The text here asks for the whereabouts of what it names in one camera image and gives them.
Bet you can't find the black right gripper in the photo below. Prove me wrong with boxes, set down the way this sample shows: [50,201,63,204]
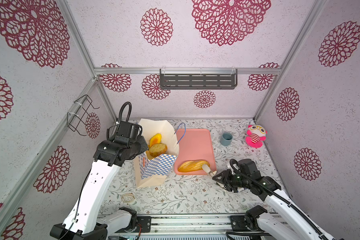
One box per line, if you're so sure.
[211,169,249,192]

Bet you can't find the yellow small bread roll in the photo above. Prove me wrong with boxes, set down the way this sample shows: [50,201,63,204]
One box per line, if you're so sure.
[150,133,162,148]

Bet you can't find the steel tongs cream tips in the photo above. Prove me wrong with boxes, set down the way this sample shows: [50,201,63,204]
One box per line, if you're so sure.
[202,164,225,189]

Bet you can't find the sliced toast bread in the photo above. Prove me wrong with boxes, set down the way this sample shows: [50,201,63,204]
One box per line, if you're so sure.
[149,143,168,158]

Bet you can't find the checkered paper bag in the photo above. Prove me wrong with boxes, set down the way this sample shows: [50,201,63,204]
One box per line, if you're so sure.
[134,119,186,188]

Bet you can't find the long baguette bread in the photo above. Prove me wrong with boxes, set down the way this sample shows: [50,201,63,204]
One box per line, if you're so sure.
[178,160,210,173]

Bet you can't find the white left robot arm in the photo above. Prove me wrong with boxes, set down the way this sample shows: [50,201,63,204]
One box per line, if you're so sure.
[50,102,148,240]

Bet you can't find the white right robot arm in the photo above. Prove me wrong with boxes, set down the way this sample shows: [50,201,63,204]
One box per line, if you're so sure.
[212,159,334,240]

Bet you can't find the teal ceramic cup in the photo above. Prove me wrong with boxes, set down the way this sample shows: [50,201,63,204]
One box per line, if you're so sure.
[220,133,233,147]

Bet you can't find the pink plush owl toy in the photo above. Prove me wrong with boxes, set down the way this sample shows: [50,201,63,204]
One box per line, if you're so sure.
[245,125,267,149]

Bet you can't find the pink plastic tray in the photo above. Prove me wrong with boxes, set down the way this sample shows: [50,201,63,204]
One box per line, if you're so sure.
[174,129,217,175]

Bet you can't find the cream tape roll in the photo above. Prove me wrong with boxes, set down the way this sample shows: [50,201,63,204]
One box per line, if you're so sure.
[121,193,136,203]

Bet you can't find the black wire wall basket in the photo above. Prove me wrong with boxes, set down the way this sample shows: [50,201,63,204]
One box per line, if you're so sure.
[66,95,100,137]

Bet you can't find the grey wall shelf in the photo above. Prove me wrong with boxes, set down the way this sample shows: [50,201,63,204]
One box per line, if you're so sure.
[159,69,238,90]

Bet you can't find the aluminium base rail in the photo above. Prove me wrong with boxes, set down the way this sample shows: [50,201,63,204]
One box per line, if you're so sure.
[110,213,301,240]

